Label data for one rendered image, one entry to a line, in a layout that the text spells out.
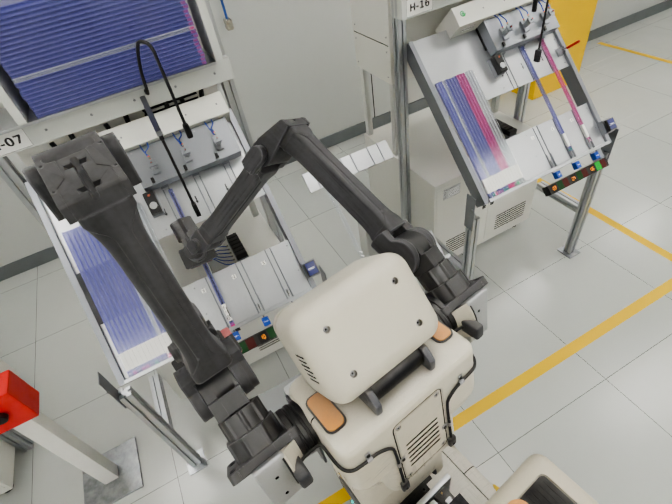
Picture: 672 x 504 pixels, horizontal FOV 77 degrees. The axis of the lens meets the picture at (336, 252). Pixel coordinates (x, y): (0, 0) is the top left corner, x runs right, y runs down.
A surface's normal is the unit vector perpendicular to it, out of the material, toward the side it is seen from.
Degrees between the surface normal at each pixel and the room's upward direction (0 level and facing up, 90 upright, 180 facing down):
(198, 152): 43
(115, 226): 81
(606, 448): 0
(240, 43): 90
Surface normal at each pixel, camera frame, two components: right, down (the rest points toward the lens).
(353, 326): 0.35, -0.11
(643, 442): -0.15, -0.70
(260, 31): 0.46, 0.57
